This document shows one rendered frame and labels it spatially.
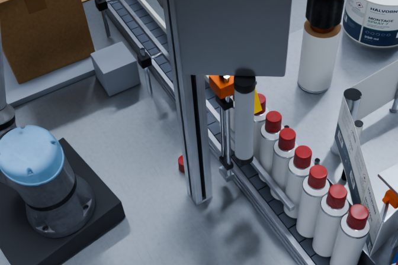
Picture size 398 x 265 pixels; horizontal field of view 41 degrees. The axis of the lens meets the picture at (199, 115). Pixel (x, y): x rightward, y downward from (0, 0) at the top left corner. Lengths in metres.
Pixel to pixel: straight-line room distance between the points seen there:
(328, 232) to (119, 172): 0.55
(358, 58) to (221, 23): 0.80
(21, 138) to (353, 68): 0.89
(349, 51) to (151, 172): 0.65
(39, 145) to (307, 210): 0.53
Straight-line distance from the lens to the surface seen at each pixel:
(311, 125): 1.35
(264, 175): 1.14
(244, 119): 0.92
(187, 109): 1.00
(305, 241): 1.16
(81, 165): 1.30
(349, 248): 1.03
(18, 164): 1.06
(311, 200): 1.04
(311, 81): 1.40
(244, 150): 0.98
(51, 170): 1.06
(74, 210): 1.17
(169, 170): 1.32
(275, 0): 0.77
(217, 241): 1.21
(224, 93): 0.99
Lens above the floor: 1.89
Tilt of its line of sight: 48 degrees down
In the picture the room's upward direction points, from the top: 5 degrees counter-clockwise
